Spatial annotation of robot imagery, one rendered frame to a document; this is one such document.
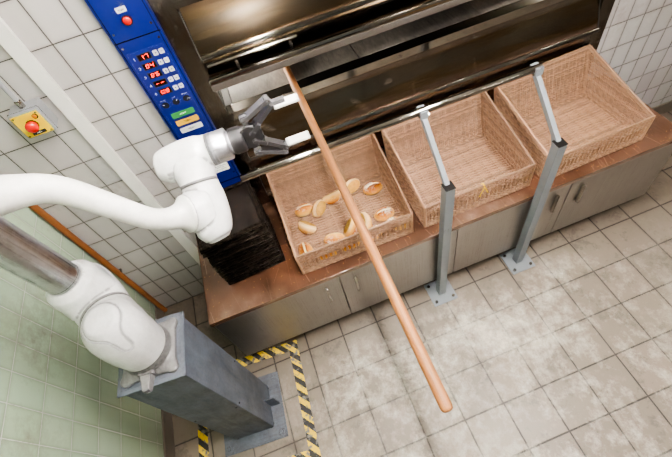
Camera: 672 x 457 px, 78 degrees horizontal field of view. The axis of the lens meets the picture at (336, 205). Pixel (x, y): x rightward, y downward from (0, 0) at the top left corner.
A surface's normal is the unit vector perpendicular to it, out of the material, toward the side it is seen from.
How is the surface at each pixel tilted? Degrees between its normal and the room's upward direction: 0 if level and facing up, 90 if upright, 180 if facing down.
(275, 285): 0
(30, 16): 90
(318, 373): 0
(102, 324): 6
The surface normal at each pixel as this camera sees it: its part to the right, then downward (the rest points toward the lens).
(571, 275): -0.17, -0.59
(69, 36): 0.33, 0.72
